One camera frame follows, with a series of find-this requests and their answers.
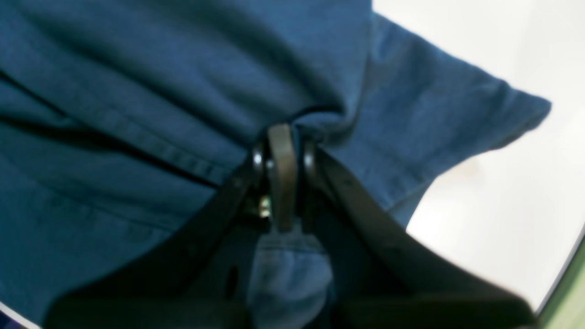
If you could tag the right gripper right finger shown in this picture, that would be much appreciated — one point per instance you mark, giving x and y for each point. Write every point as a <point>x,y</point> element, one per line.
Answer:
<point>384,278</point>

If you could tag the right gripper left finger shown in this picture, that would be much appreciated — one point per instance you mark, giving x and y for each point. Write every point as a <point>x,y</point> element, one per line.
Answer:
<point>190,281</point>

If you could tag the dark blue t-shirt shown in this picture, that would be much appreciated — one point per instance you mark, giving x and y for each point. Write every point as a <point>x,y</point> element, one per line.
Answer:
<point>120,118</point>

